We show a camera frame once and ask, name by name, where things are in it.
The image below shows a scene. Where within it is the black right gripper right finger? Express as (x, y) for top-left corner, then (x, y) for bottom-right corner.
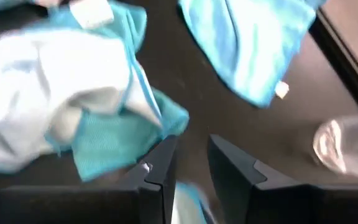
(208, 134), (358, 224)

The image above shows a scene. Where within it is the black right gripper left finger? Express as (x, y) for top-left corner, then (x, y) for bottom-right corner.
(0, 134), (180, 224)

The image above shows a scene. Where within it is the teal microfiber towel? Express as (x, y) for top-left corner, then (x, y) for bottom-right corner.
(44, 0), (191, 183)

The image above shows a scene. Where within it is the pale blue microfiber towel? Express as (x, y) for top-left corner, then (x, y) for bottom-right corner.
(171, 182), (217, 224)
(0, 27), (164, 175)

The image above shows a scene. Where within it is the clear plastic spray bottle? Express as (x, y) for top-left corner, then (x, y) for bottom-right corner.
(312, 112), (358, 180)

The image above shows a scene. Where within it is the black table mat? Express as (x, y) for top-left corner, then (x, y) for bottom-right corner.
(0, 0), (358, 194)

